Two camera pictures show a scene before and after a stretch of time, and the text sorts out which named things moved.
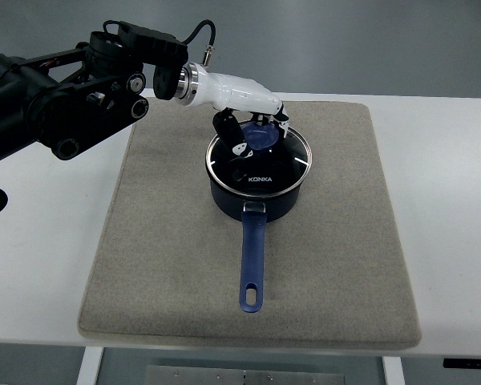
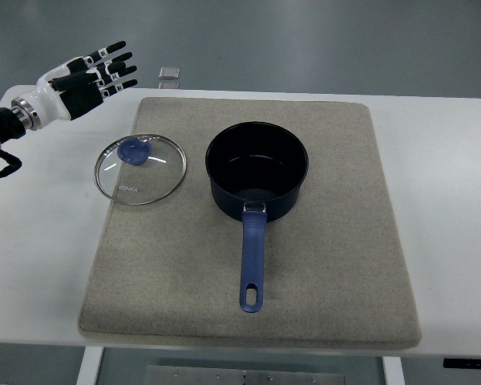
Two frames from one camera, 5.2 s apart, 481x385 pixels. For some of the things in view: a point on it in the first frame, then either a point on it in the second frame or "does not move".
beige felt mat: [166, 268] does not move
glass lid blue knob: [276, 163] to [140, 169]
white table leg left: [90, 358] does not move
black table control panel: [469, 363] does not move
